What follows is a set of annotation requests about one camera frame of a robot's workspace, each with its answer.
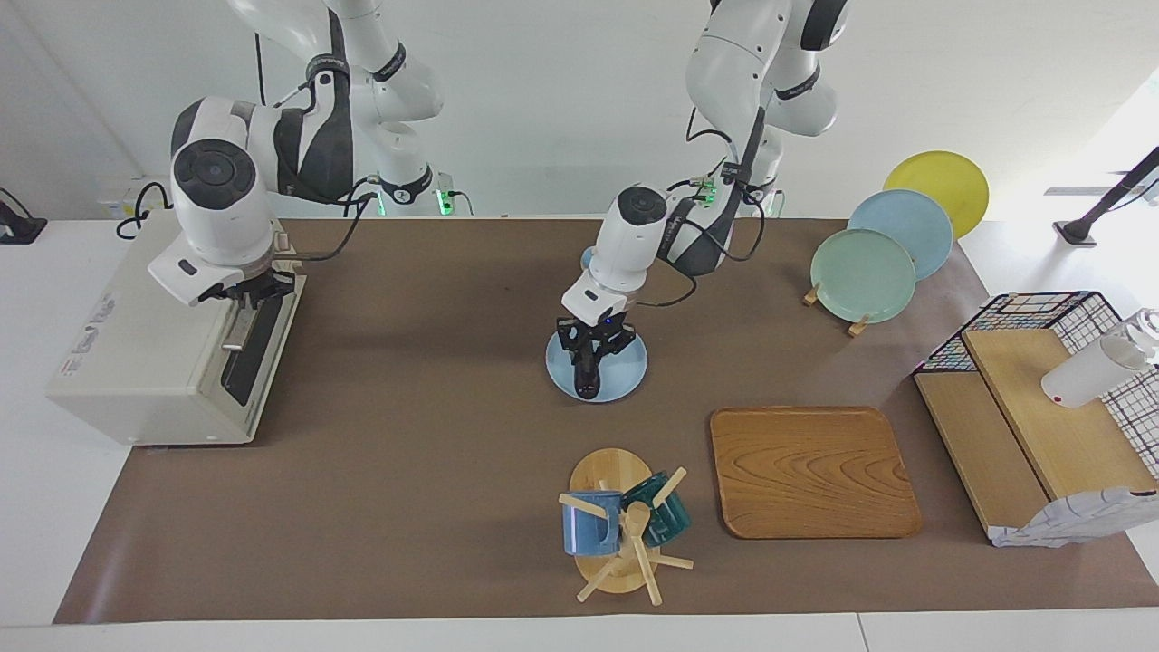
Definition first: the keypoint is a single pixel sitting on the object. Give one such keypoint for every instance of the white bottle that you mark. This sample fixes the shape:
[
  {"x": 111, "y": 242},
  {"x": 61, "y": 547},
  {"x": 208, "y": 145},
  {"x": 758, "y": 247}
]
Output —
[{"x": 1087, "y": 376}]

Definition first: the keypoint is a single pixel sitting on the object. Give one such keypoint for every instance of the light blue plate on rack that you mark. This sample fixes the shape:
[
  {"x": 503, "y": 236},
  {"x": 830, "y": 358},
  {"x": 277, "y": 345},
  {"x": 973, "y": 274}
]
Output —
[{"x": 905, "y": 222}]

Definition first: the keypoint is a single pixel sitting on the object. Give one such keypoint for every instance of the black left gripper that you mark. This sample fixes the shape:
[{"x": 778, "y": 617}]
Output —
[{"x": 602, "y": 333}]

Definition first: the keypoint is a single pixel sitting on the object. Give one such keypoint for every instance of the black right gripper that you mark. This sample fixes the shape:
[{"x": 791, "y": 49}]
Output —
[{"x": 258, "y": 285}]

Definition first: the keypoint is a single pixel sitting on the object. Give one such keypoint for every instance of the black stand base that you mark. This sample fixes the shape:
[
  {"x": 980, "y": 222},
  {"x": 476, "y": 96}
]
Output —
[{"x": 23, "y": 231}]

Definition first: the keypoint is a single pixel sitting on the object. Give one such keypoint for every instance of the light blue plate holding eggplant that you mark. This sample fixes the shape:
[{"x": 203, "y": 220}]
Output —
[{"x": 625, "y": 371}]

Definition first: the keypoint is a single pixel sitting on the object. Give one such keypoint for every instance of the yellow plate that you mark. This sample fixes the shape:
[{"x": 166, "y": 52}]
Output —
[{"x": 942, "y": 181}]

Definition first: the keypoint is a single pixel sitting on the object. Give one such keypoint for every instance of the black angled stand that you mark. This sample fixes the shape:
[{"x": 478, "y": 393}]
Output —
[{"x": 1077, "y": 234}]

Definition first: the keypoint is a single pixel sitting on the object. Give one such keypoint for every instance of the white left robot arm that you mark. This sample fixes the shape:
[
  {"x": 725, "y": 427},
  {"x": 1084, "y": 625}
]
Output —
[{"x": 634, "y": 235}]

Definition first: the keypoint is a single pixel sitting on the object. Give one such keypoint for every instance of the wooden serving tray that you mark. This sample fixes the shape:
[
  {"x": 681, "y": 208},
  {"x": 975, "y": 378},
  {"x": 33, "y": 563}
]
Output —
[{"x": 810, "y": 471}]

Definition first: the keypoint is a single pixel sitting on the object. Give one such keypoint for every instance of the blue mug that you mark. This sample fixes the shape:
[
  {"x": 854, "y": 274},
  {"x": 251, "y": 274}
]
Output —
[{"x": 589, "y": 530}]

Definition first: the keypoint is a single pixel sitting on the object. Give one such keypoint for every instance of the dark green mug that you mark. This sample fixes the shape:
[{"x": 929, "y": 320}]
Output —
[{"x": 670, "y": 516}]

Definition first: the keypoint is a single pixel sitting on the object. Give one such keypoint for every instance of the white wall socket box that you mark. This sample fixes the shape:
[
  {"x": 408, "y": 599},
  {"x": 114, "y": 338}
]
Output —
[{"x": 113, "y": 192}]

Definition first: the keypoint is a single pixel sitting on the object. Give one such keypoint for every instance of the wooden two-step shelf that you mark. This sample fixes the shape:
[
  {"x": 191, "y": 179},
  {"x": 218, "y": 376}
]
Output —
[{"x": 1059, "y": 426}]

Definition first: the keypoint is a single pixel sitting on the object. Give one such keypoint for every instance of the dark purple eggplant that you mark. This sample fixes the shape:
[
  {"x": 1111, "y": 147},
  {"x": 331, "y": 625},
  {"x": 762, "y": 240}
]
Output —
[{"x": 587, "y": 380}]

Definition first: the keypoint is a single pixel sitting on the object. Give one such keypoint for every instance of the brown table mat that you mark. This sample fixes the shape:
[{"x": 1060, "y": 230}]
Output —
[{"x": 453, "y": 471}]

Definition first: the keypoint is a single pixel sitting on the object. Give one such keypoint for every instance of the wooden plate rack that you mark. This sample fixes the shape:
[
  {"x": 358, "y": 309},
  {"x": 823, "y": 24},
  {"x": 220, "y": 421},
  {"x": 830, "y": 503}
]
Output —
[{"x": 856, "y": 328}]

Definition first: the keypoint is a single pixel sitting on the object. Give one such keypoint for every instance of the mint green plate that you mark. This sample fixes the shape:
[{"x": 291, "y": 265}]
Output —
[{"x": 860, "y": 276}]

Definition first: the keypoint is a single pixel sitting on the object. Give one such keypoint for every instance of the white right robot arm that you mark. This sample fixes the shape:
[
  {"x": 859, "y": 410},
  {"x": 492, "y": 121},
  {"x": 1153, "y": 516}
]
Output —
[{"x": 217, "y": 181}]

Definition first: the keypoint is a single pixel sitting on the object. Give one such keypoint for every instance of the wooden mug tree stand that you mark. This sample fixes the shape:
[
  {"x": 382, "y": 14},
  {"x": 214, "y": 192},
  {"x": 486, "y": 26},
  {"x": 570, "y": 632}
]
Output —
[{"x": 607, "y": 471}]

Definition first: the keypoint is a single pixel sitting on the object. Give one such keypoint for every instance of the beige toaster oven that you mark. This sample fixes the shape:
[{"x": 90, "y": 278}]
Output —
[{"x": 136, "y": 344}]

